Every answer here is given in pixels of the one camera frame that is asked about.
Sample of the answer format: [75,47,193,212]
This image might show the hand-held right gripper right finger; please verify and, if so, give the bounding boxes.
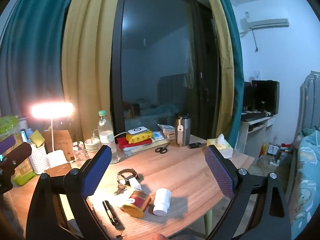
[204,145,293,240]

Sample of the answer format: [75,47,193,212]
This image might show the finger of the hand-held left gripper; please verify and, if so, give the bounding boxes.
[4,142,32,167]
[0,135,17,155]

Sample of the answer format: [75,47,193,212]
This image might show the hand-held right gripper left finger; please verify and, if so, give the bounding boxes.
[25,145,112,240]

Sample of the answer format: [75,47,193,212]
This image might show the brown strap wristwatch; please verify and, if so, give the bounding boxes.
[117,169,140,187]

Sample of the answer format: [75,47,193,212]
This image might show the cardboard box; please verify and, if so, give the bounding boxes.
[45,162,73,178]

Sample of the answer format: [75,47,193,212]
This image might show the black pen with lanyard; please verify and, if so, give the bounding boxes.
[102,200,125,238]

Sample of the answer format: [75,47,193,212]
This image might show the red can with gold lid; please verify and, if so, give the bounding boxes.
[122,189,152,218]

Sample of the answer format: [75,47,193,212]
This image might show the white green paper cup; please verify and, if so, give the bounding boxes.
[152,188,172,216]

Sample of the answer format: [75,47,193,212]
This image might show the green wrapped paper cups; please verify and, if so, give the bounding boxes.
[0,115,20,140]

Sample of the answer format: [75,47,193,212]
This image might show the green packet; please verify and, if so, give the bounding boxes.
[14,159,38,187]

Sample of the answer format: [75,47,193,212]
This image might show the white woven plastic basket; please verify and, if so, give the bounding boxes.
[27,144,50,175]

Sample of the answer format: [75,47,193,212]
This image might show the green yellow sponge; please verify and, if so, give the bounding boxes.
[30,130,45,148]

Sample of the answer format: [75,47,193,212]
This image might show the printed glass cup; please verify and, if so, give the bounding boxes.
[72,141,88,168]

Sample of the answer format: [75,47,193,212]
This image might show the yellow tissue box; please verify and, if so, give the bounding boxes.
[207,134,233,158]

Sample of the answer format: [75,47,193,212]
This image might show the stack of brown paper cups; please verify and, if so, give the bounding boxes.
[84,138,102,153]

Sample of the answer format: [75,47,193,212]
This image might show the white desk lamp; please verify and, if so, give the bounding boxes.
[31,102,75,168]

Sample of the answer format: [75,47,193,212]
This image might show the clear plastic water bottle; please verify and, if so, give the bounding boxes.
[97,110,119,164]

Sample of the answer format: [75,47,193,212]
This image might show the brown cardboard lamp package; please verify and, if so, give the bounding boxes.
[42,129,74,162]

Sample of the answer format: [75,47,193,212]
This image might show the white computer desk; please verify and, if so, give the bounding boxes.
[236,114,275,160]

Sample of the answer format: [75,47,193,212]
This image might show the red book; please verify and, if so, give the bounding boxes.
[117,137,152,152]

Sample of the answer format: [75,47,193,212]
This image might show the yellow wet wipes pack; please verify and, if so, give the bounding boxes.
[126,129,153,144]

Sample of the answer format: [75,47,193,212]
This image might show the steel travel tumbler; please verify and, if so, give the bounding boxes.
[174,112,192,147]

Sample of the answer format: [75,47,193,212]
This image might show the pale notebook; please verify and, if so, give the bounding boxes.
[122,142,170,155]

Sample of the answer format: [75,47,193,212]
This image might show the white power bank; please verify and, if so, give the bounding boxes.
[128,126,147,135]

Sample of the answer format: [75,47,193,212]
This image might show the black keyboard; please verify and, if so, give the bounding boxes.
[241,114,268,122]

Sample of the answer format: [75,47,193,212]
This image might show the black scissors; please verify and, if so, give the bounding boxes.
[155,142,170,154]

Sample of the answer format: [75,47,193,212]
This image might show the black computer tower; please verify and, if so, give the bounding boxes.
[244,82,253,112]

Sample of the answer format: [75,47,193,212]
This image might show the teal printed blanket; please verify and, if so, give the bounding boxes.
[287,127,320,240]

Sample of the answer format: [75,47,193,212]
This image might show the black computer monitor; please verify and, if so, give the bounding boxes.
[251,80,280,115]

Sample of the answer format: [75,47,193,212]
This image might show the wide teal curtain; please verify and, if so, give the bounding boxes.
[0,0,83,130]

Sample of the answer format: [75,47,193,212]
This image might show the narrow teal curtain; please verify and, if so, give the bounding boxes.
[215,0,244,150]

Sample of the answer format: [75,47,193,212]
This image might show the grey padded headboard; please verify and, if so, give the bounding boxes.
[300,71,320,135]

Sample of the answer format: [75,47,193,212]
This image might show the wide yellow curtain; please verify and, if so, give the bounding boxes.
[61,0,123,150]

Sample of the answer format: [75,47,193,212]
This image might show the narrow yellow curtain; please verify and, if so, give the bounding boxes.
[202,0,235,140]

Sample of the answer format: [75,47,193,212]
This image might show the dark glass sliding door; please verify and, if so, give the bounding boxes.
[110,0,223,140]

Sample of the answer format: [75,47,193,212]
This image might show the white air conditioner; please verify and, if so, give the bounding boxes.
[241,17,290,34]

